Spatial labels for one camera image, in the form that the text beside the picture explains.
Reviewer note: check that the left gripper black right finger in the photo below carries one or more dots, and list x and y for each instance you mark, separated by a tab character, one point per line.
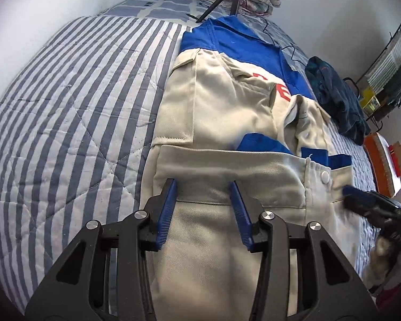
303	274

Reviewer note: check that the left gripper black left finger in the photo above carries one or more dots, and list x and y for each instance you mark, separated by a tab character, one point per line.
102	274

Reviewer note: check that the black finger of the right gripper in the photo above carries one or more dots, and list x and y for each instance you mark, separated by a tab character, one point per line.
365	203

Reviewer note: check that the beige and blue jacket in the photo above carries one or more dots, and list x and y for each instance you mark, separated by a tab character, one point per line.
229	113

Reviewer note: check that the right gloved hand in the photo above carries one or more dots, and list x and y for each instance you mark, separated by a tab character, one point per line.
383	271

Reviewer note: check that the orange and white box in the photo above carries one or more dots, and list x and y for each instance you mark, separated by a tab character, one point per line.
385	159

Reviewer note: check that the dark navy garment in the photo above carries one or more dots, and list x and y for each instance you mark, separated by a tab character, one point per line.
337	99

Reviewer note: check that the blue striped quilt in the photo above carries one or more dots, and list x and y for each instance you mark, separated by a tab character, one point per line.
76	129

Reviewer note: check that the black wire shelf rack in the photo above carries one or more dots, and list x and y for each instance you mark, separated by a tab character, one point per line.
379	88

